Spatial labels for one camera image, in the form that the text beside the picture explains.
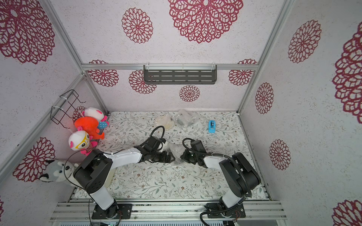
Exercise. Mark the grey metal wall shelf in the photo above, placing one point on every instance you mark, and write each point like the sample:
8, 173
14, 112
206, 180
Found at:
180, 75

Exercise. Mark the blue tape dispenser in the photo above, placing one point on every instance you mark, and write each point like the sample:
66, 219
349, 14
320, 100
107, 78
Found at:
211, 126

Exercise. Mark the red orange plush toy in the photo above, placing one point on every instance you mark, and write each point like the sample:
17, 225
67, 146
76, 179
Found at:
90, 125

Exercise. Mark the black wire wall basket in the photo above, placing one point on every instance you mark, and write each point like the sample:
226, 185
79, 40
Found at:
68, 101

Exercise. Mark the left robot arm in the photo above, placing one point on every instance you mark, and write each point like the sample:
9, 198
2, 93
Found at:
93, 171

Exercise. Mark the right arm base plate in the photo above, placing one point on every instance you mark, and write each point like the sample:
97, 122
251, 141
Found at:
217, 210

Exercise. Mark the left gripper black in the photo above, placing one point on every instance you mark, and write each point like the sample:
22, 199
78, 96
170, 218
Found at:
165, 159

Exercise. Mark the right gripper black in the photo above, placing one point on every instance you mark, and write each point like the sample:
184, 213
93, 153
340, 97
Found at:
186, 155

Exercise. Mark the white plush doll yellow glasses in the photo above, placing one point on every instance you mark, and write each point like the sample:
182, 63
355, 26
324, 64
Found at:
83, 142

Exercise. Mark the cream rectangular bin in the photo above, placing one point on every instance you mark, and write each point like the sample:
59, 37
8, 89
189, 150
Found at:
109, 178

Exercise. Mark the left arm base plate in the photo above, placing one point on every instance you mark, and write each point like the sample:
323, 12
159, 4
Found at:
115, 211

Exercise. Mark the floral table mat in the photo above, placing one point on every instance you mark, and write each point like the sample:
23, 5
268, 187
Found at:
169, 181

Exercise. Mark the white pink plush toy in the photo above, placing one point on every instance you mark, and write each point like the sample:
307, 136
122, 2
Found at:
98, 115

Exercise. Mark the grey husky plush toy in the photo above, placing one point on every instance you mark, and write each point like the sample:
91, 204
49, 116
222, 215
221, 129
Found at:
59, 171

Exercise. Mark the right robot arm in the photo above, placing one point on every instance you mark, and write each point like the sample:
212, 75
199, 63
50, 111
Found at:
239, 174

